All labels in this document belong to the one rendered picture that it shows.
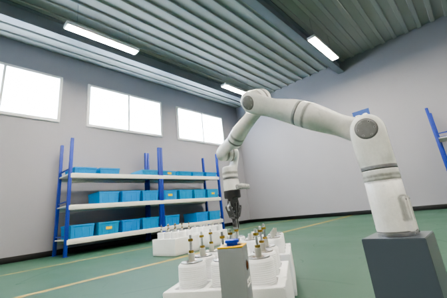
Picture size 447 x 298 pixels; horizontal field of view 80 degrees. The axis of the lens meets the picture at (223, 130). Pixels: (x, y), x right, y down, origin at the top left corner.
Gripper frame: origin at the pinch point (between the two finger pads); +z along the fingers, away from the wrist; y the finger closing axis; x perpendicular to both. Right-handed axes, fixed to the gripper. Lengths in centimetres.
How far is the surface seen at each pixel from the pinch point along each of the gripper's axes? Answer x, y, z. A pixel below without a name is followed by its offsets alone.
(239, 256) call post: 18.5, 41.4, 6.3
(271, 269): 20.6, 22.5, 13.3
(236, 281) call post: 17.1, 41.7, 12.2
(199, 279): -2.9, 27.9, 14.8
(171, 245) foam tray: -149, -150, 24
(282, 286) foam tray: 24.2, 26.0, 17.2
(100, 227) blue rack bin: -362, -231, -4
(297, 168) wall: -90, -680, -104
